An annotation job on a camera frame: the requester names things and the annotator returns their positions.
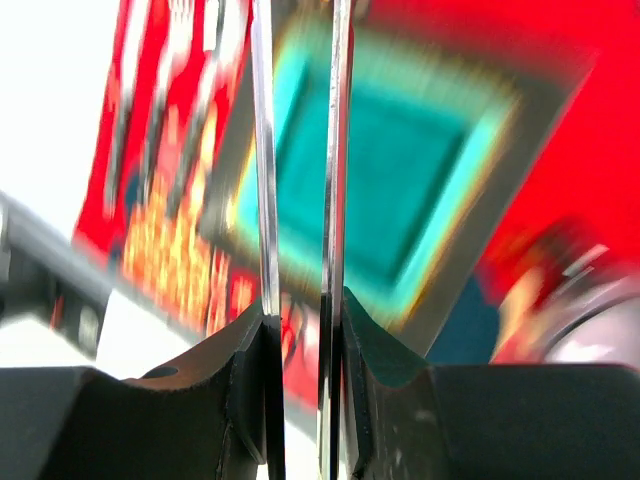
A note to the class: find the patterned handle knife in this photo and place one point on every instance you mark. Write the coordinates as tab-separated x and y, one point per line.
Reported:
133	41

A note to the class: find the metal serving tongs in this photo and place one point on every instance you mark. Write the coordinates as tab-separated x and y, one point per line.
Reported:
332	285

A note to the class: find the red patterned placemat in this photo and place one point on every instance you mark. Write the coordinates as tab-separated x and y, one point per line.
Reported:
587	176

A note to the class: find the lilac mug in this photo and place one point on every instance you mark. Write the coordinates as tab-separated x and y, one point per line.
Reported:
593	316

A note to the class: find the patterned handle fork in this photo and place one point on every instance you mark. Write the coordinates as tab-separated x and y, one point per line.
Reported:
173	56

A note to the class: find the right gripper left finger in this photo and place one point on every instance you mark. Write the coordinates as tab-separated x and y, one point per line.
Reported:
213	412

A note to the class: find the teal square plate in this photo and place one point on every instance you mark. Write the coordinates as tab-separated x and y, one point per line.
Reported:
441	137

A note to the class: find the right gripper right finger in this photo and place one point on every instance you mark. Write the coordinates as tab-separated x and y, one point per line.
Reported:
407	419

